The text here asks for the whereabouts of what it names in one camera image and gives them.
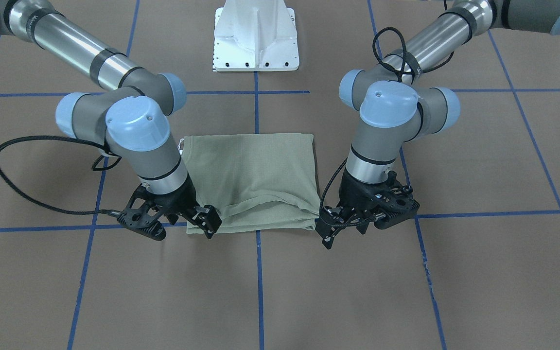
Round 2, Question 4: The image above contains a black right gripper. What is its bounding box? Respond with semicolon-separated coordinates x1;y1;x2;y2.
116;176;222;241

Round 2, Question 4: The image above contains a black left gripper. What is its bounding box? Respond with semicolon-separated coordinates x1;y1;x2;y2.
315;170;420;249

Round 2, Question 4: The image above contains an olive green long-sleeve shirt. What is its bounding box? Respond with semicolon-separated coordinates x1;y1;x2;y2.
180;133;320;233

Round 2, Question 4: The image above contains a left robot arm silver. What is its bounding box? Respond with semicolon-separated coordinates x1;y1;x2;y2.
315;0;560;249

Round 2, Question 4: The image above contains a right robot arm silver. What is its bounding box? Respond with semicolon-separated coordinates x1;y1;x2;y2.
0;0;222;241

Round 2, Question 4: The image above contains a white central pedestal base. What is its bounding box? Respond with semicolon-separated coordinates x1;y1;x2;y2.
212;0;300;72

